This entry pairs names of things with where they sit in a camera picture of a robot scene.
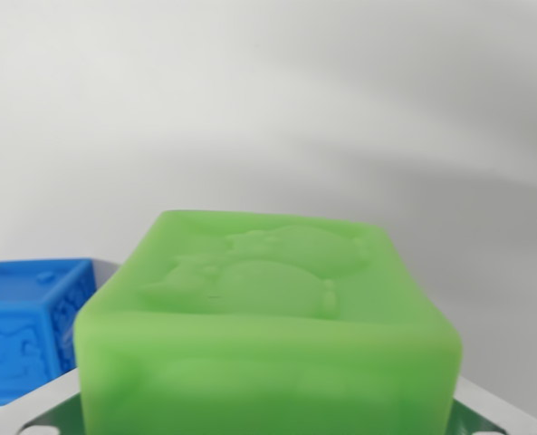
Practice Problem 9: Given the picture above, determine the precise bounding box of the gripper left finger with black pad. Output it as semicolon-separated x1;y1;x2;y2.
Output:
0;366;86;435

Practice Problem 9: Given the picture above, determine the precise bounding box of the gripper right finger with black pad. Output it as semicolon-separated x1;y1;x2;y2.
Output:
451;375;537;435

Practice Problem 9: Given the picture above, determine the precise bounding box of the green embossed cube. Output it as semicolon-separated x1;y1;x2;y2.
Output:
73;209;464;435

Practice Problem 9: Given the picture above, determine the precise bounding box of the blue embossed cube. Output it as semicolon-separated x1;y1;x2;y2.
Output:
0;257;98;393

